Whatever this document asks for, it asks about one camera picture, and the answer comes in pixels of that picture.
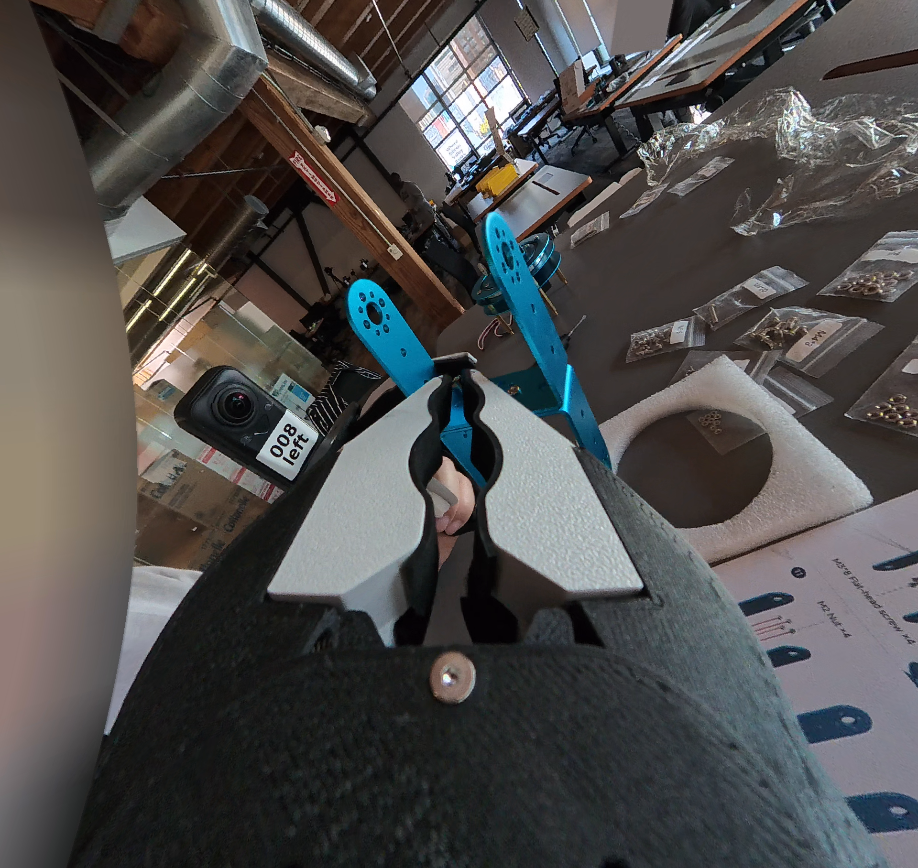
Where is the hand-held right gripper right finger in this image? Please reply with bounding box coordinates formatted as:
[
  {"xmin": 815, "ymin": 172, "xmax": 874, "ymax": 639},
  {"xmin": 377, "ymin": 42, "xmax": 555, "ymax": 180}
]
[{"xmin": 458, "ymin": 370, "xmax": 645, "ymax": 647}]

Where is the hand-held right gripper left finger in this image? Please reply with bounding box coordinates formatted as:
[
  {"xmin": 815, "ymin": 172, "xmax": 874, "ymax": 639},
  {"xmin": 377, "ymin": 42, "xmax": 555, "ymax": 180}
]
[{"xmin": 265, "ymin": 373, "xmax": 454, "ymax": 647}]

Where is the blue U-shaped metal bracket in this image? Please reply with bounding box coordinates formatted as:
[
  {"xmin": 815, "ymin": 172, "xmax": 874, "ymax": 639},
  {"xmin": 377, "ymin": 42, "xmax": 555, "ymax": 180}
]
[
  {"xmin": 439, "ymin": 362, "xmax": 612, "ymax": 485},
  {"xmin": 346, "ymin": 210, "xmax": 575, "ymax": 417}
]

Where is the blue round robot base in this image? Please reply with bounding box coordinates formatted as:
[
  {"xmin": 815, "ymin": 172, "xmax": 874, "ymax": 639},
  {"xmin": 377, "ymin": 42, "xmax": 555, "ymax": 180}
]
[{"xmin": 470, "ymin": 232, "xmax": 569, "ymax": 312}]

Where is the dark grey desk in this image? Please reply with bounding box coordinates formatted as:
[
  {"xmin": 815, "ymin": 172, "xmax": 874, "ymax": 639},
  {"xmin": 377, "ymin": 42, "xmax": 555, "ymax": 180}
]
[{"xmin": 436, "ymin": 0, "xmax": 918, "ymax": 568}]

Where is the wooden-edged office desk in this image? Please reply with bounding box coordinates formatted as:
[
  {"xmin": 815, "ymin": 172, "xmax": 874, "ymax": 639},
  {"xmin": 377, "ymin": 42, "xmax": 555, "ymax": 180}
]
[{"xmin": 559, "ymin": 0, "xmax": 862, "ymax": 123}]

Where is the person's left hand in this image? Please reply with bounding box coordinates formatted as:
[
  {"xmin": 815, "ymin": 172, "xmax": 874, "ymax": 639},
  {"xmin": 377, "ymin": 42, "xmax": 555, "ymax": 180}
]
[{"xmin": 434, "ymin": 458, "xmax": 480, "ymax": 568}]

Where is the striped black white cloth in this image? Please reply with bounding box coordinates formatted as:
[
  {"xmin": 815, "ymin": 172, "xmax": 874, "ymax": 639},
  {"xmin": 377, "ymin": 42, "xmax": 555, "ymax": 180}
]
[{"xmin": 314, "ymin": 362, "xmax": 383, "ymax": 424}]

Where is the white foam packing piece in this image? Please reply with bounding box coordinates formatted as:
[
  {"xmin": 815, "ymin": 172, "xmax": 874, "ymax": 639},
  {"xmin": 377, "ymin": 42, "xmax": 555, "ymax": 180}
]
[{"xmin": 599, "ymin": 355, "xmax": 872, "ymax": 564}]

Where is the wooden ceiling beam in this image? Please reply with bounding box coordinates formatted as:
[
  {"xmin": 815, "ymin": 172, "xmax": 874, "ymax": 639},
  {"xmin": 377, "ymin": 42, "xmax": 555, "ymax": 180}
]
[{"xmin": 237, "ymin": 72, "xmax": 467, "ymax": 317}]

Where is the white table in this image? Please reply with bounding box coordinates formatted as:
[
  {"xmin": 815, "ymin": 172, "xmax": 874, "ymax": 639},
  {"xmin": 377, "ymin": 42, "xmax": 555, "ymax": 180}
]
[{"xmin": 445, "ymin": 158, "xmax": 595, "ymax": 238}]

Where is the large paned window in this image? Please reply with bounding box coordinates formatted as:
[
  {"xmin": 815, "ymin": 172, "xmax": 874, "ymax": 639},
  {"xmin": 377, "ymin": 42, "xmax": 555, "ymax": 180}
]
[{"xmin": 412, "ymin": 18, "xmax": 530, "ymax": 166}]

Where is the group of small screw bags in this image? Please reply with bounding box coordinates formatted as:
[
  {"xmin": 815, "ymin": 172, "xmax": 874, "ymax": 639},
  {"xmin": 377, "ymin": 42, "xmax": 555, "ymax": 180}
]
[{"xmin": 570, "ymin": 154, "xmax": 918, "ymax": 433}]

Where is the illustrated instruction manual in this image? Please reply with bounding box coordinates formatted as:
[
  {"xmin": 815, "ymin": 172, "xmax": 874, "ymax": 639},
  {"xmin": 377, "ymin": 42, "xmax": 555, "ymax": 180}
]
[{"xmin": 706, "ymin": 491, "xmax": 918, "ymax": 868}]

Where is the white board panel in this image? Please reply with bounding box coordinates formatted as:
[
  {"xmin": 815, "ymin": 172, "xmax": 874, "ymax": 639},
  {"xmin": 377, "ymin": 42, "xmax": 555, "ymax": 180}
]
[{"xmin": 612, "ymin": 0, "xmax": 682, "ymax": 59}]

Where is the black office chair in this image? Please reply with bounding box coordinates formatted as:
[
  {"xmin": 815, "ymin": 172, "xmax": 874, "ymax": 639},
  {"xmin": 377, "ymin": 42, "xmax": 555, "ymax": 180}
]
[{"xmin": 666, "ymin": 0, "xmax": 718, "ymax": 43}]

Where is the red wall sign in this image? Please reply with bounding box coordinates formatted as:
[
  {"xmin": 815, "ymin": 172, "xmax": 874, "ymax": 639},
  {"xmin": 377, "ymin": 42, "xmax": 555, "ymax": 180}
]
[{"xmin": 288, "ymin": 150, "xmax": 340, "ymax": 207}]

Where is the large silver ventilation duct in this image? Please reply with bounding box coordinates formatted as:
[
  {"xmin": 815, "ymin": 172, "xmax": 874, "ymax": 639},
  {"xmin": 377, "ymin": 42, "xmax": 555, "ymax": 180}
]
[{"xmin": 86, "ymin": 0, "xmax": 272, "ymax": 220}]

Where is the ribbed silver ventilation duct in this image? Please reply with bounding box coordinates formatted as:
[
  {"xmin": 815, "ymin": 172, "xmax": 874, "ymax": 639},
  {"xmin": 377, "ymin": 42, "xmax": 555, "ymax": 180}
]
[{"xmin": 233, "ymin": 0, "xmax": 379, "ymax": 103}]

